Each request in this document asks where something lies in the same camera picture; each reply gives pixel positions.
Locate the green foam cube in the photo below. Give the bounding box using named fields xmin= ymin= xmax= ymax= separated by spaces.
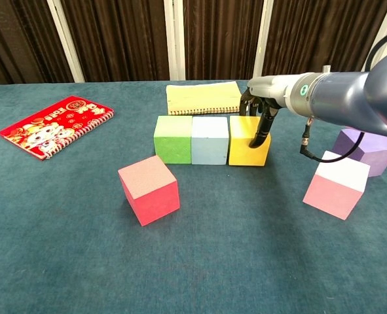
xmin=153 ymin=115 xmax=193 ymax=165

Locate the pale yellow spiral notebook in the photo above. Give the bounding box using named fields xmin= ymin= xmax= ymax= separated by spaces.
xmin=165 ymin=80 xmax=249 ymax=117

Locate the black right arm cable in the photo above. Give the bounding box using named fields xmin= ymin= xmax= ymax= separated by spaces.
xmin=299 ymin=27 xmax=387 ymax=163

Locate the dark brown pleated curtain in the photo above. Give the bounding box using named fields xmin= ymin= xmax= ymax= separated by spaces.
xmin=0 ymin=0 xmax=387 ymax=88

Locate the red foam cube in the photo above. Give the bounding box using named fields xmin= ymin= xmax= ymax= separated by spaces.
xmin=117 ymin=154 xmax=181 ymax=227

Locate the teal felt table cover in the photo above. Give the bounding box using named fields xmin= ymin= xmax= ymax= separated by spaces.
xmin=0 ymin=77 xmax=387 ymax=314

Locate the light blue foam cube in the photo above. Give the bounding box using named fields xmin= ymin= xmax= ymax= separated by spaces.
xmin=190 ymin=116 xmax=230 ymax=166

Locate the purple foam cube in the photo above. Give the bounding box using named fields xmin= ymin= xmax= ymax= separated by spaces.
xmin=331 ymin=128 xmax=387 ymax=178

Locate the red spiral notebook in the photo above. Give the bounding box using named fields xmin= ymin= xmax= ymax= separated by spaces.
xmin=0 ymin=95 xmax=115 ymax=162

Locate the yellow foam cube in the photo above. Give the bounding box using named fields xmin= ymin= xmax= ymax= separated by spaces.
xmin=228 ymin=115 xmax=272 ymax=167

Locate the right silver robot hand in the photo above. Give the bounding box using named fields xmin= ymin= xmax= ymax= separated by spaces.
xmin=238 ymin=74 xmax=299 ymax=149

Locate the pink foam cube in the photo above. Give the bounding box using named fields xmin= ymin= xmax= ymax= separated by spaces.
xmin=302 ymin=150 xmax=371 ymax=221

